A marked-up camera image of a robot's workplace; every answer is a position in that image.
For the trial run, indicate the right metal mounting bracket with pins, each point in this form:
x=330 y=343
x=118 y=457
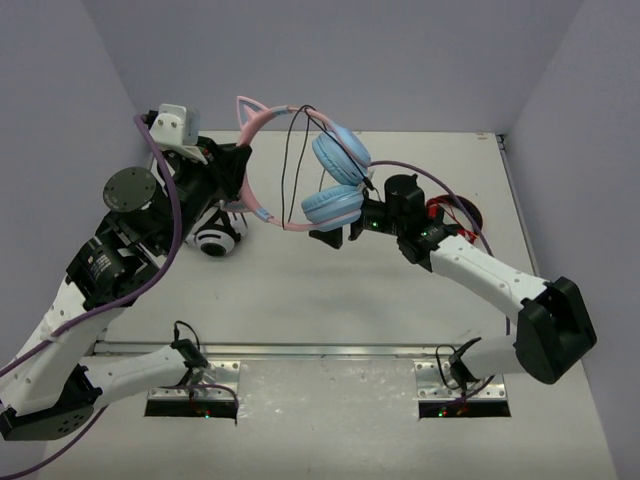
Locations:
x=434 y=384

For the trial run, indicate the metal mounting bracket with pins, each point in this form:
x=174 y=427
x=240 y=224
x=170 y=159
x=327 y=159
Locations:
x=434 y=384
x=217 y=384

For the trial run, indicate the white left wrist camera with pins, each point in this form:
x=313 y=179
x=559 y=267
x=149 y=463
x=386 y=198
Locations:
x=176 y=125

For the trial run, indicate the white black headphones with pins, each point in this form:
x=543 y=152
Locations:
x=218 y=232

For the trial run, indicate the left metal mounting bracket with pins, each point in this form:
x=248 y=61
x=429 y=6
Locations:
x=217 y=384

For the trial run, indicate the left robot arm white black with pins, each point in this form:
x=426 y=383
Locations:
x=48 y=391

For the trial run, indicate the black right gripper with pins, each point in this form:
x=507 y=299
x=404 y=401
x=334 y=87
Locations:
x=333 y=237

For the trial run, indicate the metal rail front table edge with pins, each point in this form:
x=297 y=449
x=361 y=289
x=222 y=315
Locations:
x=272 y=350

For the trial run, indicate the red black headphones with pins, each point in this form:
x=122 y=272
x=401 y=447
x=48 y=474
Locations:
x=457 y=212

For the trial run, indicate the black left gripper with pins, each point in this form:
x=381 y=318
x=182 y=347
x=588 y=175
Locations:
x=220 y=167

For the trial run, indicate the pink blue cat-ear headphones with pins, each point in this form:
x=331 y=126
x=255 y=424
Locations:
x=344 y=170

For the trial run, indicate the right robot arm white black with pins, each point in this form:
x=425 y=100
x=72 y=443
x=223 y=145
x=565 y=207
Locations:
x=553 y=327

